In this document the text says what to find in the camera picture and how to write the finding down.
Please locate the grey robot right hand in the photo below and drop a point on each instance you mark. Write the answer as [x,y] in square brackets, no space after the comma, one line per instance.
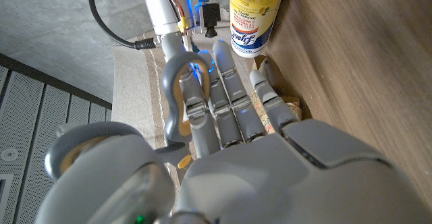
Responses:
[162,11]

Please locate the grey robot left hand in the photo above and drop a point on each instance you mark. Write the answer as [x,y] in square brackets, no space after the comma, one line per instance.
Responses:
[270,176]

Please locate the grey scissors with tan grips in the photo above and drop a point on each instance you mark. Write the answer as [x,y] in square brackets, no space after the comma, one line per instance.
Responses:
[167,82]

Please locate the floral patterned cloth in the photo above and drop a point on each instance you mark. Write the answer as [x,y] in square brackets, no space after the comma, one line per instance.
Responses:
[290,104]

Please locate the beige striped curtain backdrop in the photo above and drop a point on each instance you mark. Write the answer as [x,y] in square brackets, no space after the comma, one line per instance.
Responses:
[135,89]

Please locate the white yellow wipes canister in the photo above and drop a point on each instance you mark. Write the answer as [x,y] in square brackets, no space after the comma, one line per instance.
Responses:
[253,15]

